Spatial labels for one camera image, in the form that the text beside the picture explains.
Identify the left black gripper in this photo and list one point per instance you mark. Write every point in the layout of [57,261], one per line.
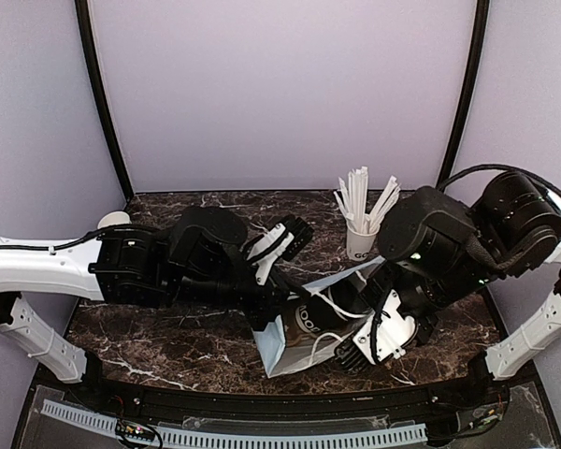
[276,299]

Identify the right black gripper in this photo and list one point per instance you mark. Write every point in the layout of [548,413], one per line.
[377,280]

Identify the white paper bag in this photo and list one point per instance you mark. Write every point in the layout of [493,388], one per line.
[278,359]

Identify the brown cardboard cup carrier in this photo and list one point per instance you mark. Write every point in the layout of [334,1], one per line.
[297,329]

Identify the black paper coffee cup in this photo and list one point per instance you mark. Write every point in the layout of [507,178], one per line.
[333,308]

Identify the white cup holding straws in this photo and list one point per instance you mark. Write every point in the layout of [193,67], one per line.
[359,240]

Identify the stack of paper cups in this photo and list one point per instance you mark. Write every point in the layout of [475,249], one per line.
[117,217]

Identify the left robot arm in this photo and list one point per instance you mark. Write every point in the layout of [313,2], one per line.
[206,257]

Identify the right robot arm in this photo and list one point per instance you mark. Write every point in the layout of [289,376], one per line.
[437,250]

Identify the green circuit board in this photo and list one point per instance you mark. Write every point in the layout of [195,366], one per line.
[130,430]

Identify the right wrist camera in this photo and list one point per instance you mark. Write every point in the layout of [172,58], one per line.
[382,335]

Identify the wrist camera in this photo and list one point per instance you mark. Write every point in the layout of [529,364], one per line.
[284,240]
[382,335]

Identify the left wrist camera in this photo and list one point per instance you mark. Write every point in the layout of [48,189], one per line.
[284,240]

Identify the black front table rail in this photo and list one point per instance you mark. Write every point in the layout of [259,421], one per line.
[431,401]

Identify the white slotted cable duct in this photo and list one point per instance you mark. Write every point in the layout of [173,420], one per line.
[170,436]

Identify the left black frame post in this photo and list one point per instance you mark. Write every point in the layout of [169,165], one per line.
[88,44]

